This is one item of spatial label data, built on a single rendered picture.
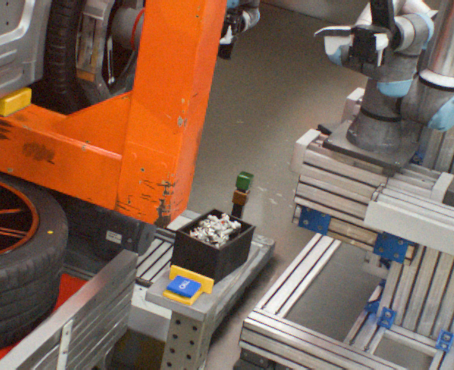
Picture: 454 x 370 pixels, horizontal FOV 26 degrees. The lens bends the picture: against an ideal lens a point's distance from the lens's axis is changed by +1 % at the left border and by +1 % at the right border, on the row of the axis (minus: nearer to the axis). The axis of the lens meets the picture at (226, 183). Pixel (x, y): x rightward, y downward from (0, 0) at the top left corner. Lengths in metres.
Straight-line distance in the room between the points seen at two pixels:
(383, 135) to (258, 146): 2.07
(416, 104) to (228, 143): 2.16
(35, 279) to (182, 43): 0.70
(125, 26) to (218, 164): 1.43
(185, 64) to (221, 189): 1.74
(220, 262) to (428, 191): 0.59
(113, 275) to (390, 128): 0.85
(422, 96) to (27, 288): 1.11
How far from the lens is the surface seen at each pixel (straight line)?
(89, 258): 3.08
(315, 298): 3.16
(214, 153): 4.53
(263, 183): 4.35
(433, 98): 2.60
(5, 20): 2.74
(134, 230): 2.98
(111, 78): 3.39
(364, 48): 2.19
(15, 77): 2.82
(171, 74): 2.53
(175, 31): 2.50
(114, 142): 2.69
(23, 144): 2.81
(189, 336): 2.72
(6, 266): 2.47
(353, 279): 3.32
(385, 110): 2.68
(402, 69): 2.36
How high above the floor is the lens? 1.79
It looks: 25 degrees down
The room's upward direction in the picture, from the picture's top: 12 degrees clockwise
